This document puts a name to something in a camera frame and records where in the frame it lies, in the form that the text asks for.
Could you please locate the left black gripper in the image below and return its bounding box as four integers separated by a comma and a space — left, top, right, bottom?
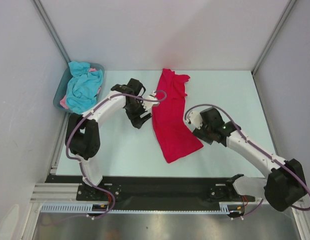
125, 96, 152, 129

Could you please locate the red t shirt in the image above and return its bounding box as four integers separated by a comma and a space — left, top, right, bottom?
152, 68, 203, 164

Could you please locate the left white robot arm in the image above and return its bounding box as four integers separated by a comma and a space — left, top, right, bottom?
65, 78, 159, 200

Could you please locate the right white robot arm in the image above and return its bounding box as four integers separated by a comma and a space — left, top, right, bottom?
185, 107, 307, 212

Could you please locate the cyan t shirt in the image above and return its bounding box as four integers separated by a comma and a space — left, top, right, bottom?
66, 60, 106, 117

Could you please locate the grey plastic bin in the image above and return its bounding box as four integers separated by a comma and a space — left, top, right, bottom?
53, 61, 105, 114

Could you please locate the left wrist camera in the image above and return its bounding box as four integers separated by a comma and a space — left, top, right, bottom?
142, 91, 160, 112

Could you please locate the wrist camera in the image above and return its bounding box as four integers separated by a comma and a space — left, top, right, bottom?
142, 91, 160, 112
185, 110, 203, 129

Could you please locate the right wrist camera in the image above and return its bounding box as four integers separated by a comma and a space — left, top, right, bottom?
185, 110, 203, 129

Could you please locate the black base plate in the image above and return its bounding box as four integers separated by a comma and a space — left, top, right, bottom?
46, 174, 258, 211

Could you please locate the aluminium frame rail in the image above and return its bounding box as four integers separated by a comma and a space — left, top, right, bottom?
29, 182, 305, 205

